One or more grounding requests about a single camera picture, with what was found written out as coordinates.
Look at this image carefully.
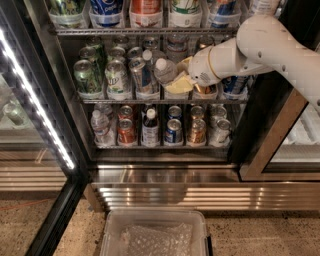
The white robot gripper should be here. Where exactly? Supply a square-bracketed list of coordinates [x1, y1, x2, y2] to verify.
[165, 46, 221, 94]

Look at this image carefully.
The clear front water bottle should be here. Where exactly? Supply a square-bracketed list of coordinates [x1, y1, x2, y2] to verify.
[154, 58, 178, 86]

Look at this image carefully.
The clear water bottle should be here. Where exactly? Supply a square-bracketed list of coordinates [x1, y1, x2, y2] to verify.
[154, 58, 178, 86]
[166, 34, 189, 63]

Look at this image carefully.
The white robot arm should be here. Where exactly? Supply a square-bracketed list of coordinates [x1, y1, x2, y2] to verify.
[165, 15, 320, 111]

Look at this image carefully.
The clear rear water bottle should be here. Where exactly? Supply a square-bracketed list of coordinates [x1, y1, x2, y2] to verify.
[166, 34, 189, 63]

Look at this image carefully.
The dark bottom juice bottle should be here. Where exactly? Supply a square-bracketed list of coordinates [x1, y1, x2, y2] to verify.
[142, 108, 159, 147]

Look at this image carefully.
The white green top bottle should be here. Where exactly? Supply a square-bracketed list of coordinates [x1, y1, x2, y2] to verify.
[169, 0, 202, 28]

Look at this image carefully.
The blue white top bottle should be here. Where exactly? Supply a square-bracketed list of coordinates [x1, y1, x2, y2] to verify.
[206, 0, 241, 29]

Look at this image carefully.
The orange top shelf bottle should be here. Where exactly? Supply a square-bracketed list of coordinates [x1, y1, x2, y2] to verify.
[129, 0, 162, 28]

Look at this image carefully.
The rear bottom water bottle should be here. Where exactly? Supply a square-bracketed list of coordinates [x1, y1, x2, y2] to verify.
[94, 103, 114, 120]

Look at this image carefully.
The blue pepsi top bottle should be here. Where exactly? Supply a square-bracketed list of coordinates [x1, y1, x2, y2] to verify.
[89, 0, 125, 28]

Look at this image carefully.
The small bottom water bottle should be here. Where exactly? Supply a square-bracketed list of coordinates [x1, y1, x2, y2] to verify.
[91, 110, 115, 147]

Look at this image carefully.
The white top right bottle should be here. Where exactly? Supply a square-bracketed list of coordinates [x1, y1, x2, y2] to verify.
[249, 0, 282, 16]

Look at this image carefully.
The green top shelf bottle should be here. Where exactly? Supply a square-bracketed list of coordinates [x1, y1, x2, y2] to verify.
[49, 0, 90, 29]

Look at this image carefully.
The blue rear bottom can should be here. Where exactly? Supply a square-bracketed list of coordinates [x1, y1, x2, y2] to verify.
[168, 105, 182, 120]

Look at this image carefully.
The silver blue front can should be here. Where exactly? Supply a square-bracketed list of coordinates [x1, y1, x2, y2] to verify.
[129, 57, 159, 99]

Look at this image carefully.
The silver blue can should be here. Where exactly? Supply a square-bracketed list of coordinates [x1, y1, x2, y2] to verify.
[129, 57, 159, 99]
[127, 46, 143, 60]
[142, 37, 158, 51]

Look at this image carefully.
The silver blue rear can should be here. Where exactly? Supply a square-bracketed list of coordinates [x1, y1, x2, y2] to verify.
[142, 37, 158, 51]

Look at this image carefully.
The silver blue middle can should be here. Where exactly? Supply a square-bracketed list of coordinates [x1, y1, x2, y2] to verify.
[127, 46, 143, 60]

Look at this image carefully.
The blue front bottom can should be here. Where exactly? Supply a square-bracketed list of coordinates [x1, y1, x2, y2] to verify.
[165, 119, 182, 143]

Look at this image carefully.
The gold front bottom can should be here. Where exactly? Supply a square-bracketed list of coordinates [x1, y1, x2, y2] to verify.
[187, 119, 206, 145]

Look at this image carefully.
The white green front can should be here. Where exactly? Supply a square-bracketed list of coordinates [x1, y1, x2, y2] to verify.
[105, 60, 131, 100]

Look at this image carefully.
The white green can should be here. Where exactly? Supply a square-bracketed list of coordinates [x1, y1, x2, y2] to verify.
[105, 60, 131, 100]
[108, 47, 126, 64]
[113, 35, 130, 50]

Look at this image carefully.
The orange rear bottom can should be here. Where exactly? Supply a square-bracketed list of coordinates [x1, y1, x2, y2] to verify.
[118, 105, 134, 120]

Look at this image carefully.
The orange can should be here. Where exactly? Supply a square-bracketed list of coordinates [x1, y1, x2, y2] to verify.
[117, 119, 136, 145]
[118, 105, 134, 120]

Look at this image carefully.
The white green middle can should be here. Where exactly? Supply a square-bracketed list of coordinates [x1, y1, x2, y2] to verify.
[108, 47, 126, 64]

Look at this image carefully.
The silver front bottom can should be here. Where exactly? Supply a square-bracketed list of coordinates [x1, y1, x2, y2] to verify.
[210, 118, 231, 147]

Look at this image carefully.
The white green rear can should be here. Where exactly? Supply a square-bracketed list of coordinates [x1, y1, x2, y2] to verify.
[113, 35, 130, 50]

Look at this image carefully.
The orange front bottom can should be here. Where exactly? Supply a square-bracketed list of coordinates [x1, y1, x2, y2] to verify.
[117, 119, 136, 145]

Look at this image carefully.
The green middle soda can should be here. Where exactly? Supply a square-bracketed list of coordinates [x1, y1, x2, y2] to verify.
[79, 46, 104, 78]

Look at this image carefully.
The green soda can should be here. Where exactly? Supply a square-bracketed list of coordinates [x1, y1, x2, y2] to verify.
[79, 46, 104, 78]
[73, 60, 102, 100]
[86, 36, 106, 60]

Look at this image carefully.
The green rear soda can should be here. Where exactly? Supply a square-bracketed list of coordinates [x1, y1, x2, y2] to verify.
[86, 36, 106, 60]

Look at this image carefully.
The green front soda can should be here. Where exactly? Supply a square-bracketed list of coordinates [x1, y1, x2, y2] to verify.
[73, 60, 102, 100]

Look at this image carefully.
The clear plastic storage bin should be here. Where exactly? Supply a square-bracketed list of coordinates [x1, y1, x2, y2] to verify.
[100, 209, 213, 256]

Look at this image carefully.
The bubble wrap sheet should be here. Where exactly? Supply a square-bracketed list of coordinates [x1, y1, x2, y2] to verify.
[120, 223, 192, 256]

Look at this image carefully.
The white led light strip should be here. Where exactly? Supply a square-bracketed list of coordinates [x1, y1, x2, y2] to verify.
[0, 29, 75, 170]

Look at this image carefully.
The middle wire shelf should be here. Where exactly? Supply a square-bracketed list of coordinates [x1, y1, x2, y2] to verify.
[75, 97, 247, 105]

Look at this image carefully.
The wire shelf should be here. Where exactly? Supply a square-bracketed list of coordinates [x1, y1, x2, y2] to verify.
[75, 97, 247, 105]
[50, 27, 238, 36]

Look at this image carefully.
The right fridge door frame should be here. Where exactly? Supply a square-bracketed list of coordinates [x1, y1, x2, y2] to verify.
[231, 0, 319, 181]

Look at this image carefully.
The top wire shelf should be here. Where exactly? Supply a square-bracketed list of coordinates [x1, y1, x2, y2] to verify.
[50, 27, 238, 36]

